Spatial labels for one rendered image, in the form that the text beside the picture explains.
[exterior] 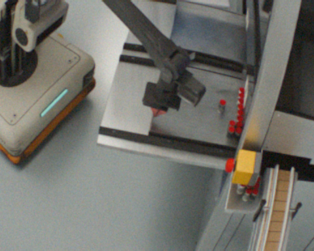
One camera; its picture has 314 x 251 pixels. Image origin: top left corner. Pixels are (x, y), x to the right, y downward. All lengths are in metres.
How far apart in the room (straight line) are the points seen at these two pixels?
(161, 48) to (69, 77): 1.19
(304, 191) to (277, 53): 0.69
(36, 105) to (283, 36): 1.57
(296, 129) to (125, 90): 0.62
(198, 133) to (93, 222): 0.94
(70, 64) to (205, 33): 0.85
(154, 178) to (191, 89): 1.18
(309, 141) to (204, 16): 0.76
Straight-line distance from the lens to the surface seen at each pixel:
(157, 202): 2.92
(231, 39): 2.33
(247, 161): 1.84
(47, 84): 2.91
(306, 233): 2.43
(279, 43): 1.54
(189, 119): 2.07
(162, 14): 2.37
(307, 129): 1.80
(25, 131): 2.80
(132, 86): 2.13
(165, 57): 1.79
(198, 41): 2.29
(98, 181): 2.96
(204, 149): 2.00
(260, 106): 1.74
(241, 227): 2.34
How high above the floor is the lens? 2.55
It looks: 54 degrees down
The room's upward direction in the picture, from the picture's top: 9 degrees clockwise
